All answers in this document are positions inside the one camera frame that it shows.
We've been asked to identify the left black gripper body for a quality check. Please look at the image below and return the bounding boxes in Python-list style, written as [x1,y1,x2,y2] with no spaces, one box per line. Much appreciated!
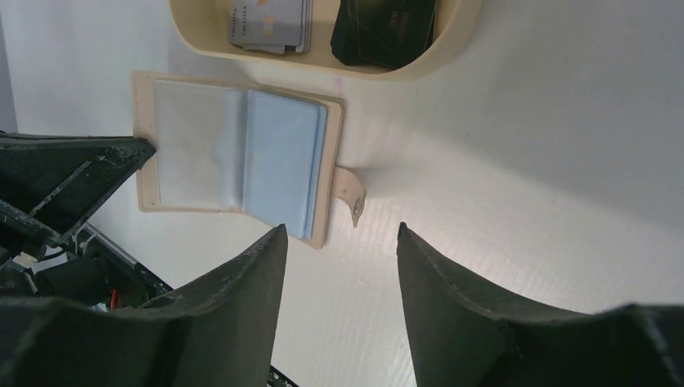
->
[1,133,156,254]

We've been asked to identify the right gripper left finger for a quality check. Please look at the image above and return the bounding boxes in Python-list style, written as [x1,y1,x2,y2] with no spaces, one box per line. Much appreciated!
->
[1,225,288,386]

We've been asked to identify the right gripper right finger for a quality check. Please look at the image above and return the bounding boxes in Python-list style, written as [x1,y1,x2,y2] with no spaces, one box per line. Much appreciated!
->
[396,223,683,386]

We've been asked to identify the beige leather card holder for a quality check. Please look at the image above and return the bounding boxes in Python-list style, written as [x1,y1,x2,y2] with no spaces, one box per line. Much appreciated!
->
[131,71,367,249]

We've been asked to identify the blue grey credit card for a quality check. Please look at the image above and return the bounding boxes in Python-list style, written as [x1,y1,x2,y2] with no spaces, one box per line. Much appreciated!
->
[243,90,327,239]

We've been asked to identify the black card in tray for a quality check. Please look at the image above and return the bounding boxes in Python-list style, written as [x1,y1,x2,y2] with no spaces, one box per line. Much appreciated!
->
[331,0,437,70]

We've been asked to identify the beige oval tray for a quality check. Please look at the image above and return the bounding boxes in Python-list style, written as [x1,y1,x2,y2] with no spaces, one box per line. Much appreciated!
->
[169,0,482,81]

